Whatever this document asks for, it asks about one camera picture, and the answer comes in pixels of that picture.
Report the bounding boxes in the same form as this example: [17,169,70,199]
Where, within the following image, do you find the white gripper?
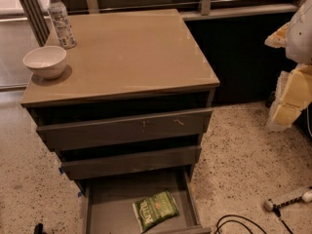
[264,0,312,132]

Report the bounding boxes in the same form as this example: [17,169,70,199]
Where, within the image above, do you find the green jalapeno chip bag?
[133,190,179,233]

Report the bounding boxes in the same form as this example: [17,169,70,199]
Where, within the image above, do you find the grey drawer cabinet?
[20,9,221,187]

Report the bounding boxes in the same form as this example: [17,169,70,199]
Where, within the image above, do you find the grey top drawer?
[37,108,212,150]

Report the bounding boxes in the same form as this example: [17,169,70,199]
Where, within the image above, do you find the grey open bottom drawer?
[85,168,211,234]

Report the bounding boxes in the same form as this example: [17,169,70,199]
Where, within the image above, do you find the grey middle drawer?
[61,145,202,180]

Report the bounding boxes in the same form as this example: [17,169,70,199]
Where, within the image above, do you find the white power strip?
[263,186,312,212]

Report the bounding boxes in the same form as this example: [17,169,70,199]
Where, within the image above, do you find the clear plastic water bottle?
[47,0,77,49]

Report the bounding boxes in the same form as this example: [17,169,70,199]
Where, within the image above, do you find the white ceramic bowl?
[22,46,67,79]

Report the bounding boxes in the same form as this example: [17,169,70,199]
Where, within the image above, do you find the blue tape pieces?
[58,167,84,197]

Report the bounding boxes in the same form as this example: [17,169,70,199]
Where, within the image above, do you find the black object bottom left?
[33,223,43,234]

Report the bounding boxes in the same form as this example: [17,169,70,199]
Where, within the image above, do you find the black cable on floor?
[214,208,295,234]

